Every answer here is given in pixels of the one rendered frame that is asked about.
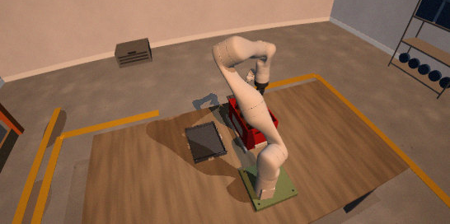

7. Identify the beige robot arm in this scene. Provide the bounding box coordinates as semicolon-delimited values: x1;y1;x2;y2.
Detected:
213;36;288;200

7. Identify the grey rectangular tray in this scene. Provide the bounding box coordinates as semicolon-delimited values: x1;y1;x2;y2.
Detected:
185;121;227;164

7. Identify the red bottle crate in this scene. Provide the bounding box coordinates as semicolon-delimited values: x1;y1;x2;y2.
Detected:
228;98;279;150

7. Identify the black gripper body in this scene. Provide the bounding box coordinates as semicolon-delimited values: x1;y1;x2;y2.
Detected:
254;81;269;94

